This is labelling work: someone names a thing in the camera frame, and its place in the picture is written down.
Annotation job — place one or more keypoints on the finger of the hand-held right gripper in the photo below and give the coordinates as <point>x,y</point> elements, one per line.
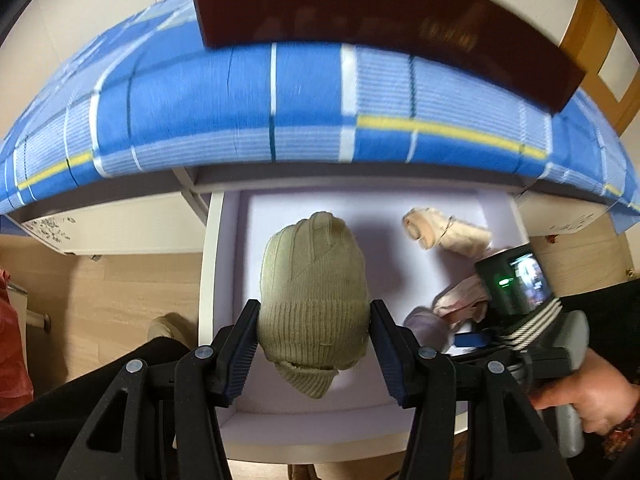
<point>470,340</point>

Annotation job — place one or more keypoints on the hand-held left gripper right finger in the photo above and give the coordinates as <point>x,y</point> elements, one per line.
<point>390,355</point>

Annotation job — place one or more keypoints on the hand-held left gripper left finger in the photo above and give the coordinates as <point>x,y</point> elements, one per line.
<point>240,355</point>

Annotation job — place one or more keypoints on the pink and white garment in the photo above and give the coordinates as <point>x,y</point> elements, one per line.
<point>460,302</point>

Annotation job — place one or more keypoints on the lavender knit garment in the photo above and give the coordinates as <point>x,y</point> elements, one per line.
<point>425,325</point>

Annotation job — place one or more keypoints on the green knit hat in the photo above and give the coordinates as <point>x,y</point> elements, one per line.
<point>315,290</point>

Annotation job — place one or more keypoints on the white bed drawer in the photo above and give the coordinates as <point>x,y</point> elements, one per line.
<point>280,210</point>

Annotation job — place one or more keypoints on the person's right hand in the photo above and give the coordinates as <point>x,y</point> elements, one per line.
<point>600,390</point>

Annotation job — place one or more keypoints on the beige rolled stockings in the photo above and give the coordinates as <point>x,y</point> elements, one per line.
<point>465,237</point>

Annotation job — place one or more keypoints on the white metal bar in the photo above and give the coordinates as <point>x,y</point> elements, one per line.
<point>37,320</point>

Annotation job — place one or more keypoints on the red plastic bag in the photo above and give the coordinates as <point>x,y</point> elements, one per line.
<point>12,360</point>

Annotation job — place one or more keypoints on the blue checkered bed sheet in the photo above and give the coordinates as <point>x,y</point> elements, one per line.
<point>200,110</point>

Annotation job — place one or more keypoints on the wooden door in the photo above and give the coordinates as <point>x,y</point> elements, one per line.
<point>590,35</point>

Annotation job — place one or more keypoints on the dark brown wooden board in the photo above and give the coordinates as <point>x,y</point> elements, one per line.
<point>350,10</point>

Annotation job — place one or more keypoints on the grey bed frame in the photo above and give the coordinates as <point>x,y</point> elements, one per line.
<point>350,177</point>

